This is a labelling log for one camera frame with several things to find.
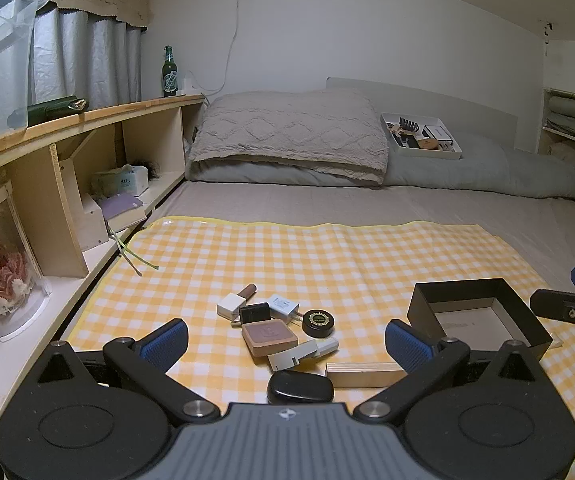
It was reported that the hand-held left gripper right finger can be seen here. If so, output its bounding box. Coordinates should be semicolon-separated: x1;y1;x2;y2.
352;317;545;428

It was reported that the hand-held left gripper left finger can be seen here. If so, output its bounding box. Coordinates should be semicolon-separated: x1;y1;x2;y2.
34;317;220;428

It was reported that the black cardboard box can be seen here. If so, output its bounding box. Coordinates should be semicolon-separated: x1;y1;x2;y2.
406;277;553;361

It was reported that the light wooden block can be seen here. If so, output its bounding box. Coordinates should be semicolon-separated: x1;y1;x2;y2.
325;360;405;390

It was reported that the black round tin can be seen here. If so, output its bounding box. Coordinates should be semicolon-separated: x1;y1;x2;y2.
301;309;335;339

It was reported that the brown square case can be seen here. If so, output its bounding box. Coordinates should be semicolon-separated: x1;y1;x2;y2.
240;319;299;365

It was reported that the black oval case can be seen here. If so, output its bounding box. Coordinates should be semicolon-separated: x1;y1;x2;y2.
266;370;335;405

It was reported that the grey plastic bracket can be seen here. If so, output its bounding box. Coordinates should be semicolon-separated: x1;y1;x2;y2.
266;336;341;373

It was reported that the white charger adapter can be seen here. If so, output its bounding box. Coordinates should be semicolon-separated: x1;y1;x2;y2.
267;294;305;328

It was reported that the yellow-green ribbon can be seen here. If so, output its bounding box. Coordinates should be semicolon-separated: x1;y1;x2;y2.
108;225;160;277

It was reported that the yellow checked mat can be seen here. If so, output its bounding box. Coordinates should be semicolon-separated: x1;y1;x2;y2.
60;216;568;406

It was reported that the light wooden box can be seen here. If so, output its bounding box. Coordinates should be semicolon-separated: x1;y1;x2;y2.
70;192;108;251

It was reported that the purple book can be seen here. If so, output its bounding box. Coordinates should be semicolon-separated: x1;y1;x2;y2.
98;192;148;233

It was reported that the wooden shelf with bedding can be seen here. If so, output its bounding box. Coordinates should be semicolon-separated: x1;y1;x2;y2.
537;87;575;211

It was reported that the grey duvet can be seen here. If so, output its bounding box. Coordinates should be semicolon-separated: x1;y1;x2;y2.
184;132;575;200

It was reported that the tissue pack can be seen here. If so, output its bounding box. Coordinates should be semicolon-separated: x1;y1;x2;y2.
91;164;150;197

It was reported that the black fluffy item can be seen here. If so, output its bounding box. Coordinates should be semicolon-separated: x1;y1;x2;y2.
130;157;160;181

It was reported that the white tray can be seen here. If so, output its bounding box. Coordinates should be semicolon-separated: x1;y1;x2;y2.
380;111;464;161

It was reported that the grey textured pillow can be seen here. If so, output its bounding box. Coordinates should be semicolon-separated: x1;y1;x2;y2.
187;91;391;186

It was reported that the dark green pouch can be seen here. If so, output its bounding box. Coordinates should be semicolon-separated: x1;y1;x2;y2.
7;95;89;131

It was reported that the green glass bottle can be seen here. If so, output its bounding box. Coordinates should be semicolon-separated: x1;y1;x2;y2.
161;45;178;98

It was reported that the grey curtain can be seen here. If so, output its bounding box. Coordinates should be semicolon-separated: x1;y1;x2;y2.
0;5;143;138

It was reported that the white wall cable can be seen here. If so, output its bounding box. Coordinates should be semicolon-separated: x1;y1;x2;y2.
202;0;249;96

